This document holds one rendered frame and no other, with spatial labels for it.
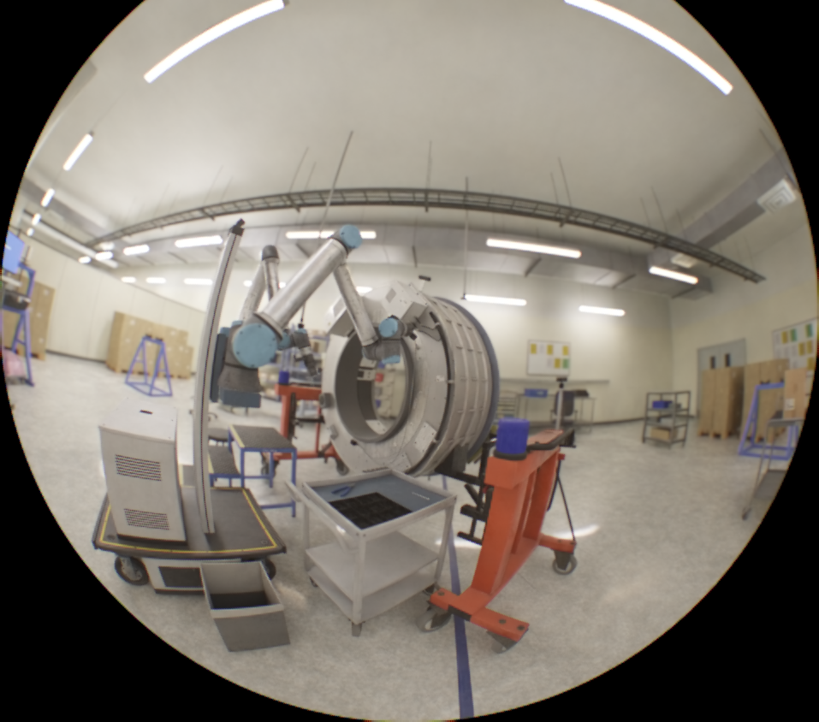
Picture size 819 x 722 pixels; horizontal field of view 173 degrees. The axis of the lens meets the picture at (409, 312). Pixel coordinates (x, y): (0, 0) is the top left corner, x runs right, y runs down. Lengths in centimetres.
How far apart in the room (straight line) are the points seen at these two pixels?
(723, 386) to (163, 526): 737
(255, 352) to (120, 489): 88
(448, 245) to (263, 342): 445
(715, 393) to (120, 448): 755
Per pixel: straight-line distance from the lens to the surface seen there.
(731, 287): 970
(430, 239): 512
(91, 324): 833
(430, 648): 149
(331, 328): 213
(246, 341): 93
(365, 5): 310
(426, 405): 152
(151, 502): 135
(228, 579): 144
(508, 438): 98
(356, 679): 137
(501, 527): 119
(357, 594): 121
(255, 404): 114
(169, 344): 825
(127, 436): 124
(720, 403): 678
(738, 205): 513
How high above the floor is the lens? 125
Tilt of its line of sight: 13 degrees up
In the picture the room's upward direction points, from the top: 6 degrees clockwise
